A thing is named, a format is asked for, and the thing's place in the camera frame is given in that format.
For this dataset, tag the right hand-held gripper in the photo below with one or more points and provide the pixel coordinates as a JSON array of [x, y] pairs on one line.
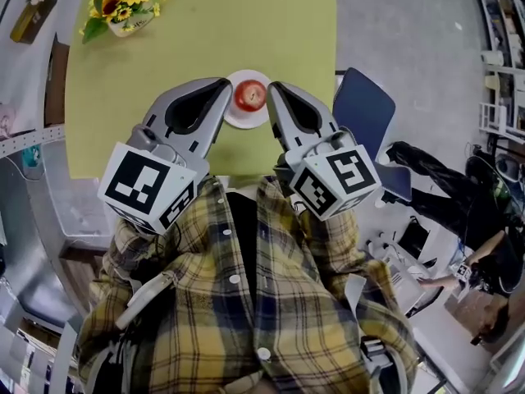
[[352, 170]]

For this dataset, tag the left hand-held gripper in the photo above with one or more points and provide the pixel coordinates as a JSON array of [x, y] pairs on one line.
[[135, 179]]

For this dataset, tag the white round plate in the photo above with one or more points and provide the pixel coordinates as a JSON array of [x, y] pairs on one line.
[[248, 118]]

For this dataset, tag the red apple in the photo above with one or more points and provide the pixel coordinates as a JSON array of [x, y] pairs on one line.
[[249, 94]]

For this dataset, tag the person's left forearm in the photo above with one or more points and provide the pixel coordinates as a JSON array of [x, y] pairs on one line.
[[139, 253]]

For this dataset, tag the person's right forearm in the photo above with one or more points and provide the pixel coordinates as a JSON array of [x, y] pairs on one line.
[[332, 240]]

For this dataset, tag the blue chair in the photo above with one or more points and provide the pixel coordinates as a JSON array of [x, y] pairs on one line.
[[365, 109]]

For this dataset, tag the table with green tablecloth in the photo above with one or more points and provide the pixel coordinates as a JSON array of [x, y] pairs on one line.
[[229, 27]]

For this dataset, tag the black bag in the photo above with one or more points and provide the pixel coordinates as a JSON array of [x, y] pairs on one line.
[[413, 238]]

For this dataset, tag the teal bag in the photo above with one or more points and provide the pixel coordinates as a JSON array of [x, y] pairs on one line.
[[32, 156]]

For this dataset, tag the wooden box with flowers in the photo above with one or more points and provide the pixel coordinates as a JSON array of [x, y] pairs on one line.
[[30, 19]]

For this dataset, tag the person's yellow plaid shirt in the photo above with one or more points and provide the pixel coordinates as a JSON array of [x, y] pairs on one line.
[[229, 302]]

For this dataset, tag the white wheeled cart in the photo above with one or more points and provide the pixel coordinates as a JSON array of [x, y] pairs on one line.
[[404, 285]]

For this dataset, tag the grey curved desk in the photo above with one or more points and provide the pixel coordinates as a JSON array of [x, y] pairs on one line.
[[28, 240]]

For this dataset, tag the white storage shelving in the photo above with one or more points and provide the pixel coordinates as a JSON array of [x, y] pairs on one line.
[[502, 56]]

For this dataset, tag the black harness buckle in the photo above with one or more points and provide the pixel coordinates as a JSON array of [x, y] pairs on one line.
[[379, 353]]

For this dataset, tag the white perforated shelf rail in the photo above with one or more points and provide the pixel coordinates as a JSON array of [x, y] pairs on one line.
[[28, 140]]

